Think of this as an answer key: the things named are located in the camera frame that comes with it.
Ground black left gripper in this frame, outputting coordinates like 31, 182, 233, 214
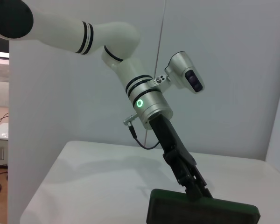
149, 114, 213, 202

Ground dark green glasses case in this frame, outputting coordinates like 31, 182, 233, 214
146, 188, 261, 224

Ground white machine with green light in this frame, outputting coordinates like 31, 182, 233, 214
0, 123, 10, 167

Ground left arm connector cable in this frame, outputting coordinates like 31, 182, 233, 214
123, 113, 161, 150

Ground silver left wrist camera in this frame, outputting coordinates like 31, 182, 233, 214
151, 51, 205, 95

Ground thin black cable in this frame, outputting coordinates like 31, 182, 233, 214
0, 112, 9, 130

